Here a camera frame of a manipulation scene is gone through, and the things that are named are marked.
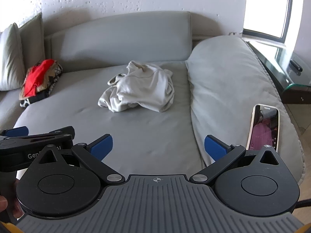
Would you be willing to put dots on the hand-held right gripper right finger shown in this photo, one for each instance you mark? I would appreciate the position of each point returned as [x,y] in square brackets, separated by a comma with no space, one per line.
[215,148]

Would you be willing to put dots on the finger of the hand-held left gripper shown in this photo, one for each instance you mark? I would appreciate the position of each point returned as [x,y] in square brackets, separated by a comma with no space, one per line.
[17,131]
[60,131]

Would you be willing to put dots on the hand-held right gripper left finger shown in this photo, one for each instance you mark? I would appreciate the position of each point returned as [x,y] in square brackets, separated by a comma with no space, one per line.
[103,146]

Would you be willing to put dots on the white t-shirt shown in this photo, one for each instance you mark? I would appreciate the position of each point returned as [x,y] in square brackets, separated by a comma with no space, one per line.
[141,89]

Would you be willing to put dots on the pile of red patterned clothes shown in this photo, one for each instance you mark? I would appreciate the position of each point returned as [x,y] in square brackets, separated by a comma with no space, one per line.
[25,103]

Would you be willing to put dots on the person's left hand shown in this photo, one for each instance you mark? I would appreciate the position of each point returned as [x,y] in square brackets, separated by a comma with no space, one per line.
[17,206]

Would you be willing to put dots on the grey sofa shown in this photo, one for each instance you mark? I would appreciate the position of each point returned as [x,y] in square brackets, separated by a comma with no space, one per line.
[145,131]

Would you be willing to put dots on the tan patterned cloth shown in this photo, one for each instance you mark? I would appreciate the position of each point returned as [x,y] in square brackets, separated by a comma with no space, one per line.
[43,87]

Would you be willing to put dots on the smartphone in beige case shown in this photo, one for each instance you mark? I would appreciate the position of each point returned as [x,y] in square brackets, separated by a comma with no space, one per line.
[264,128]

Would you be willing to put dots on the red garment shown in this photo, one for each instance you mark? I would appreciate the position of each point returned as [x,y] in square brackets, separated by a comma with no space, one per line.
[38,75]

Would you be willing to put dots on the large light grey cushion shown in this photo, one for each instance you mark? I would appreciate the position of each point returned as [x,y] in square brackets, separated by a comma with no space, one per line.
[226,77]

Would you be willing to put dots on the light grey pillow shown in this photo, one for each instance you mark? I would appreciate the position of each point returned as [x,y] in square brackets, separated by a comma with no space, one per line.
[11,58]

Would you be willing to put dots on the taupe square cushion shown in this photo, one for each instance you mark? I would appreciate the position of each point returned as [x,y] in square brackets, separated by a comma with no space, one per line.
[32,38]

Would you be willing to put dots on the glass side table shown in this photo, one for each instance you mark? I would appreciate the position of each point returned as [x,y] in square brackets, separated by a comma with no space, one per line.
[284,70]

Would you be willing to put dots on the grey back cushion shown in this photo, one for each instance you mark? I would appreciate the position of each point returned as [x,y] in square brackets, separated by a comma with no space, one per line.
[121,38]

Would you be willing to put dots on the black remote control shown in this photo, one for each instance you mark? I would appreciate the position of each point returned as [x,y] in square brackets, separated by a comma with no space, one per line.
[296,66]

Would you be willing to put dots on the window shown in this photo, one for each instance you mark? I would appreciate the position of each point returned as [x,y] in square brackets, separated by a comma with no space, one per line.
[264,4]

